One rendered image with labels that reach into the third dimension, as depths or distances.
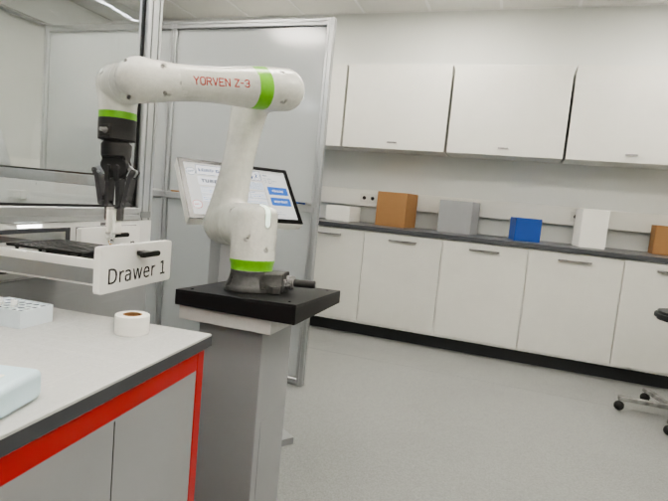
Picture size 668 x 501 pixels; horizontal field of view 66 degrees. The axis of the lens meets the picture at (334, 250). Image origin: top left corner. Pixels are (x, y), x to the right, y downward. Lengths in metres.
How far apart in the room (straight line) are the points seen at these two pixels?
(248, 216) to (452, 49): 3.71
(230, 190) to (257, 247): 0.24
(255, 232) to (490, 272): 2.77
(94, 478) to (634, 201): 4.36
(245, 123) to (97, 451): 1.03
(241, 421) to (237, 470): 0.14
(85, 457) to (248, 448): 0.67
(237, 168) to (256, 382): 0.64
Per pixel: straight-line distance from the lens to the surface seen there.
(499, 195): 4.67
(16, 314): 1.24
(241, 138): 1.63
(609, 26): 4.95
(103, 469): 0.99
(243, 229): 1.44
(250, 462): 1.54
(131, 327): 1.16
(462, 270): 4.00
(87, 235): 1.73
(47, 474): 0.89
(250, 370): 1.45
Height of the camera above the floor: 1.08
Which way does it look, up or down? 6 degrees down
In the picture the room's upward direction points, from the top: 5 degrees clockwise
